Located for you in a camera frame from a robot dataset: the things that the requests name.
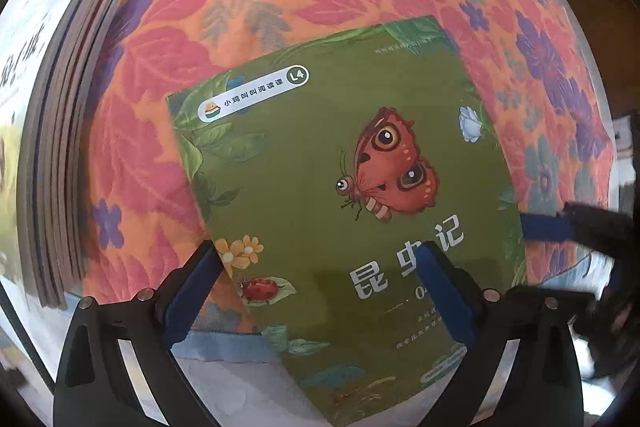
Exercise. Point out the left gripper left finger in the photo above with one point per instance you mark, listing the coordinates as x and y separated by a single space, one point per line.
93 387

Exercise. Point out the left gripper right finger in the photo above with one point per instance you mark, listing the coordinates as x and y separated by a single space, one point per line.
543 388

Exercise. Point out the orange floral table cloth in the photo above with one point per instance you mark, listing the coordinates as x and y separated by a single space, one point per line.
142 218

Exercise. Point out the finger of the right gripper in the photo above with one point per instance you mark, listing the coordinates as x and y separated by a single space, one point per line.
605 231
552 298

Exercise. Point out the green insect butterfly book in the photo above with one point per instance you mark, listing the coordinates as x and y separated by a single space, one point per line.
319 170

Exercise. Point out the white rabbit hill book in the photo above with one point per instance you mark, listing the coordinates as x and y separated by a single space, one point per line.
49 56

